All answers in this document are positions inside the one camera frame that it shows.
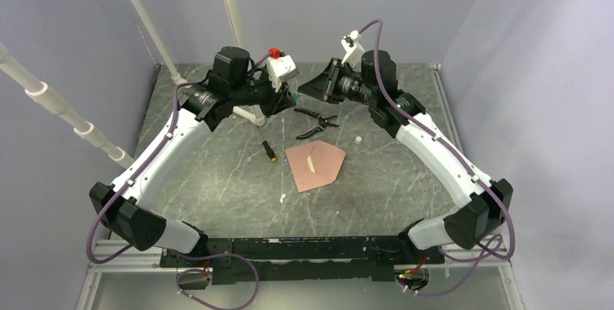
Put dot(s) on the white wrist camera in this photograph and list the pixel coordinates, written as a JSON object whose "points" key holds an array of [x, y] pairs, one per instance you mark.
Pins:
{"points": [[354, 51], [280, 68]]}

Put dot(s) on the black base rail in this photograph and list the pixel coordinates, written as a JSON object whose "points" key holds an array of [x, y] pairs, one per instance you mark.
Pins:
{"points": [[373, 257]]}

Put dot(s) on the aluminium extrusion frame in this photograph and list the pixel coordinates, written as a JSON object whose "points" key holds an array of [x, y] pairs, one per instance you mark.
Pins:
{"points": [[159, 260]]}

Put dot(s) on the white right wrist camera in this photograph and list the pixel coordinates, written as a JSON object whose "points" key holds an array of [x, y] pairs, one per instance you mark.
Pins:
{"points": [[354, 51]]}

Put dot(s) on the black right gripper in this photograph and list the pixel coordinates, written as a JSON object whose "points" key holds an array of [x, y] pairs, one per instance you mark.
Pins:
{"points": [[317, 88]]}

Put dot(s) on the white pvc pipe frame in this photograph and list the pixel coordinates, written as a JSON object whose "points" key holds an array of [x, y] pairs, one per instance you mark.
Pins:
{"points": [[41, 93]]}

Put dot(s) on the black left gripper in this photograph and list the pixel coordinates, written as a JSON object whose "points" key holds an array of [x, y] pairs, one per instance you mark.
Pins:
{"points": [[276, 101]]}

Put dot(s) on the pink paper envelope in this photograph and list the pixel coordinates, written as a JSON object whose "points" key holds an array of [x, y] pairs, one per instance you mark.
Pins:
{"points": [[314, 164]]}

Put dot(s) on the black yellow screwdriver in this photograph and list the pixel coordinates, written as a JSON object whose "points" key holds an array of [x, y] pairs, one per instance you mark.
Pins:
{"points": [[268, 149]]}

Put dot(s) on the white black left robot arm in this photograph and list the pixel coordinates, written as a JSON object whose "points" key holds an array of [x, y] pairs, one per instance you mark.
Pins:
{"points": [[126, 205]]}

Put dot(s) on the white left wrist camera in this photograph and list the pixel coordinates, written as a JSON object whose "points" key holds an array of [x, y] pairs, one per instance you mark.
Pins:
{"points": [[280, 68]]}

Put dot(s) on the cream lined letter paper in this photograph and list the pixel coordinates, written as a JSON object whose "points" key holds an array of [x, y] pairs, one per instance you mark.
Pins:
{"points": [[310, 164]]}

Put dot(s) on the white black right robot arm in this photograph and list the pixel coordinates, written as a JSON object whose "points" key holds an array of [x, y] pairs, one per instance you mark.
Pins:
{"points": [[482, 203]]}

